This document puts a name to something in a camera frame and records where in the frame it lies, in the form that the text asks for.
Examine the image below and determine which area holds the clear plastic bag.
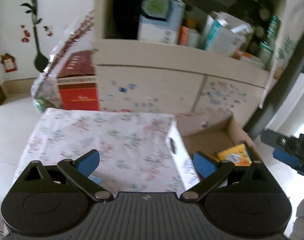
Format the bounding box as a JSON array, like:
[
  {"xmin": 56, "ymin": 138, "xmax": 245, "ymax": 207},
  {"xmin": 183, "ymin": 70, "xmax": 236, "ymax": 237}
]
[{"xmin": 31, "ymin": 10, "xmax": 95, "ymax": 113}]

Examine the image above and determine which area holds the red brown cardboard box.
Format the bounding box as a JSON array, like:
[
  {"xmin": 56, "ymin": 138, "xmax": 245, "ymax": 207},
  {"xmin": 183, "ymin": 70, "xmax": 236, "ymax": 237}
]
[{"xmin": 57, "ymin": 50, "xmax": 100, "ymax": 111}]

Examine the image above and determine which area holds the white jar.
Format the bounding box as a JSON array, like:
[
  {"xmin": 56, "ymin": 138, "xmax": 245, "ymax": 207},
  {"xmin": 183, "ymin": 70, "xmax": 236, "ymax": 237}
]
[{"xmin": 185, "ymin": 29, "xmax": 200, "ymax": 48}]

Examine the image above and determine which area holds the yellow cracker snack packet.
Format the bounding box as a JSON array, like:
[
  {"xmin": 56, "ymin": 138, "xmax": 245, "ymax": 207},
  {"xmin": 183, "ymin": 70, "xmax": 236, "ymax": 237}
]
[{"xmin": 208, "ymin": 143, "xmax": 252, "ymax": 166}]

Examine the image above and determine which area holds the green glass bottle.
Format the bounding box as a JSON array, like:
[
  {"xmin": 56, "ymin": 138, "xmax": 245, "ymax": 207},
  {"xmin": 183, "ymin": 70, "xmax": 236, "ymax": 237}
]
[{"xmin": 258, "ymin": 15, "xmax": 280, "ymax": 66}]

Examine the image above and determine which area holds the plant print hanging cloth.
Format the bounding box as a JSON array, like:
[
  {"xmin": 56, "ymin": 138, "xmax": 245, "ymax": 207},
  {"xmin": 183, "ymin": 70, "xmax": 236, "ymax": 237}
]
[{"xmin": 259, "ymin": 0, "xmax": 304, "ymax": 108}]

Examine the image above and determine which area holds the blue white carton box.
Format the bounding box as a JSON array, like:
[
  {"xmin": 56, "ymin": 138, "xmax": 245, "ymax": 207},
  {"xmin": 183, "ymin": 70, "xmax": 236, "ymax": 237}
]
[{"xmin": 138, "ymin": 0, "xmax": 185, "ymax": 44}]

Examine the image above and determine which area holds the right gloved hand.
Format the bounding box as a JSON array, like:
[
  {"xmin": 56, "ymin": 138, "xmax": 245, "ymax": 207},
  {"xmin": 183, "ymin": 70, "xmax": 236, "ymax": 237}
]
[{"xmin": 290, "ymin": 199, "xmax": 304, "ymax": 239}]

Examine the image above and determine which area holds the cream cabinet with stickers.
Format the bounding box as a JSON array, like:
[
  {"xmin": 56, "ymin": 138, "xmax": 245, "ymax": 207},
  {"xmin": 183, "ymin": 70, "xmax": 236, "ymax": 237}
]
[{"xmin": 92, "ymin": 0, "xmax": 275, "ymax": 124}]

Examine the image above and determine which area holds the white refrigerator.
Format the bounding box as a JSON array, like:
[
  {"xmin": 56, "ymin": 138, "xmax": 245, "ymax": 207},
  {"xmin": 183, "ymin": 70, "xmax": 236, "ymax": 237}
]
[{"xmin": 243, "ymin": 0, "xmax": 304, "ymax": 140}]

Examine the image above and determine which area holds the white open paper box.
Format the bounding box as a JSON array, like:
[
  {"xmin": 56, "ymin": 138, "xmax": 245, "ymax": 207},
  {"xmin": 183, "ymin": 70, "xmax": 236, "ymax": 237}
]
[{"xmin": 201, "ymin": 12, "xmax": 254, "ymax": 57}]

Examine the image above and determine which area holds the open cardboard box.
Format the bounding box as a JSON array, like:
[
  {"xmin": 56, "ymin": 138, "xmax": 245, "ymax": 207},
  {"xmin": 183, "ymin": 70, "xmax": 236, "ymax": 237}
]
[{"xmin": 165, "ymin": 112, "xmax": 264, "ymax": 190}]

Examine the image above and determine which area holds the floral white tablecloth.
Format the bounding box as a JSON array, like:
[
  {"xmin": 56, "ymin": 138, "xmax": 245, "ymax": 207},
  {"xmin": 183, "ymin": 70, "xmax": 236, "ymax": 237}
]
[{"xmin": 15, "ymin": 108, "xmax": 186, "ymax": 194}]

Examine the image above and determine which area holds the light blue snack packet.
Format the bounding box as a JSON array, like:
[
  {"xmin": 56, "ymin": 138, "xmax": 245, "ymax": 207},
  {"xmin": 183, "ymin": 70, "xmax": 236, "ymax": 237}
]
[{"xmin": 89, "ymin": 175, "xmax": 102, "ymax": 184}]

